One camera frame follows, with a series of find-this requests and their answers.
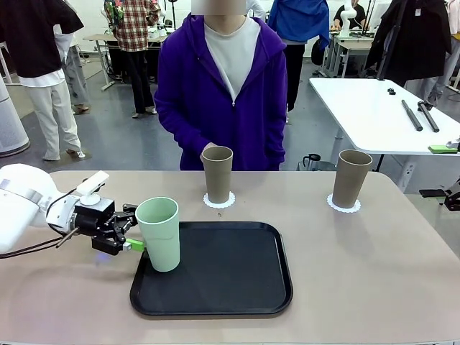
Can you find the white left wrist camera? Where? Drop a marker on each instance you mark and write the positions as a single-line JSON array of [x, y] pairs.
[[91, 183]]

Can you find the person's right hand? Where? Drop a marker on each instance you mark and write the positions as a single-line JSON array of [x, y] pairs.
[[207, 147]]

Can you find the grey background desk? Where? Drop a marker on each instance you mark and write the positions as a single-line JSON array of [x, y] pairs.
[[350, 45]]

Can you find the black metal rod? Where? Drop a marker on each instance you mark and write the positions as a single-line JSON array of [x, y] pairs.
[[429, 116], [412, 115]]

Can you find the person in plaid shirt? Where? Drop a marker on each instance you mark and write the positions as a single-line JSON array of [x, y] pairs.
[[133, 28]]

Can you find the person in grey trousers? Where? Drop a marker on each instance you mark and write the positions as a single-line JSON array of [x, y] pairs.
[[77, 79]]

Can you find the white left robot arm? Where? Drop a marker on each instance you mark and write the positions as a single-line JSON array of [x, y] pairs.
[[18, 201]]

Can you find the white cylindrical air purifier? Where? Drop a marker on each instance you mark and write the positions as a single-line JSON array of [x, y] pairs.
[[9, 122]]

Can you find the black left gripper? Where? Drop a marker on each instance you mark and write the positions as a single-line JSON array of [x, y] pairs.
[[93, 217]]

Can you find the person in black coat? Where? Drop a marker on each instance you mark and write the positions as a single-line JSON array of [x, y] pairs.
[[417, 39]]

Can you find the pale green flat block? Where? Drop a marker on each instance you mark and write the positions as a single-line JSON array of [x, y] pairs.
[[440, 149]]

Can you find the black backpack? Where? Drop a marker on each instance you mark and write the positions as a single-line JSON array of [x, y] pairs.
[[318, 52]]

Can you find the light wooden background desk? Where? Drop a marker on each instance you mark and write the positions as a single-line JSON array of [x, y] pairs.
[[102, 37]]

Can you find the person's left forearm purple sleeve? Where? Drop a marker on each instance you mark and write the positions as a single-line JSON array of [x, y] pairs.
[[278, 143]]

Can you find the person's right forearm purple sleeve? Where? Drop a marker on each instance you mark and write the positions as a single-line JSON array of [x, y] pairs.
[[183, 133]]

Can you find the brown tall cup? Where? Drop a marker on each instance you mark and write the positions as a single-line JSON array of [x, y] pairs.
[[217, 179], [350, 183]]

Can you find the black plastic serving tray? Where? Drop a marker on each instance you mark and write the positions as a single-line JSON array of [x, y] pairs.
[[215, 280]]

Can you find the white scalloped paper coaster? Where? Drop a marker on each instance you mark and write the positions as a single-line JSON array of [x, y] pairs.
[[355, 209], [230, 205]]

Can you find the person in black shirt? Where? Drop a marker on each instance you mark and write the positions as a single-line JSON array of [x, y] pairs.
[[32, 36]]

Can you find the person in blue jacket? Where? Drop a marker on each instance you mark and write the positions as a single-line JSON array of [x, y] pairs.
[[298, 21]]

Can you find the white side table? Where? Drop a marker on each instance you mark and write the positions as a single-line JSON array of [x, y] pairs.
[[359, 108]]

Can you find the person in purple hoodie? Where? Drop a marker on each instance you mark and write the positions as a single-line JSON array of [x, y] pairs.
[[194, 90]]

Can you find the mint green tall cup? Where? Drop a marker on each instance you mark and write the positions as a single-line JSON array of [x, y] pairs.
[[161, 244]]

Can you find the small white background robot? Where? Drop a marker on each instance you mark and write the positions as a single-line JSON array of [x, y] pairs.
[[346, 18]]

